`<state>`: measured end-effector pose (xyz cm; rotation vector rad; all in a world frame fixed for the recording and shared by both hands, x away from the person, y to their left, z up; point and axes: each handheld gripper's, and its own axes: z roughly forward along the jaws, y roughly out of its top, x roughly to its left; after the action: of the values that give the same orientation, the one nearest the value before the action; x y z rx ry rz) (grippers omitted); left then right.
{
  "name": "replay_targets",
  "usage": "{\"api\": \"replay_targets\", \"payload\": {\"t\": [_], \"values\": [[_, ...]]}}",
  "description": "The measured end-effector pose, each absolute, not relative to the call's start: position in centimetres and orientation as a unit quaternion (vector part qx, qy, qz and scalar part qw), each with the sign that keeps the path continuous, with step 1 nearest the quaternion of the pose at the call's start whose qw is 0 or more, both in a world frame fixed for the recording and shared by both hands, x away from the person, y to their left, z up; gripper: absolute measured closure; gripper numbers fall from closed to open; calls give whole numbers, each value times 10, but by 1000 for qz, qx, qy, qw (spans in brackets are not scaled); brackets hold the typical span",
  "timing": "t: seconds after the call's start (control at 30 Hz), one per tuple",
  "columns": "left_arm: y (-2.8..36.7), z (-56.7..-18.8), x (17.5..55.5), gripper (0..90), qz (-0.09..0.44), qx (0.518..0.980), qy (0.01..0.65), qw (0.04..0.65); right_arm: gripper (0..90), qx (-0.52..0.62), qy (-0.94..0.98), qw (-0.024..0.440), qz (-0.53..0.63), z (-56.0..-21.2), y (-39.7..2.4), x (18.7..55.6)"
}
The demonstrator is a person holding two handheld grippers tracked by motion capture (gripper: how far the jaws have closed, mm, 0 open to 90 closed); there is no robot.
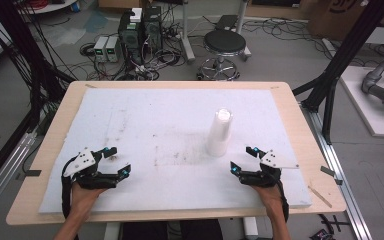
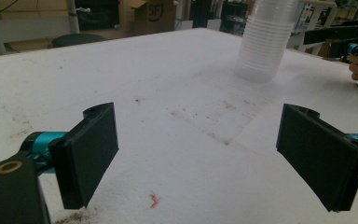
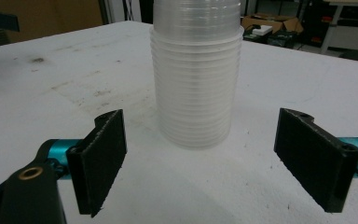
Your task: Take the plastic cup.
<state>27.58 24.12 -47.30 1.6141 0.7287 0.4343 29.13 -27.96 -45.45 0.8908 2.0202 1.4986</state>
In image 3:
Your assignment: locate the white foam mat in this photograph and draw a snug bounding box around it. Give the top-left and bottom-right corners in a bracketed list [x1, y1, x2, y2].
[0, 21, 358, 224]

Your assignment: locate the open cardboard box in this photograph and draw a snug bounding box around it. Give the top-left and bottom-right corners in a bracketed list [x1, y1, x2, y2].
[241, 13, 305, 35]

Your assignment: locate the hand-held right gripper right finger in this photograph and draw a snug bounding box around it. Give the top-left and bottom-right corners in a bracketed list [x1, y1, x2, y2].
[273, 107, 358, 214]

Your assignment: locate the white side table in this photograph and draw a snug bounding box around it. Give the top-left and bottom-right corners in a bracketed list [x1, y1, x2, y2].
[320, 0, 358, 54]

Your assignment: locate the stack of clear plastic cups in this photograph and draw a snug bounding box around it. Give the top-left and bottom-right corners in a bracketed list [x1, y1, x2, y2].
[149, 0, 245, 150]

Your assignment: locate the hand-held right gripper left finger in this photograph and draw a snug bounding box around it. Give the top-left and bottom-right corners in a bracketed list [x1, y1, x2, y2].
[66, 108, 128, 217]

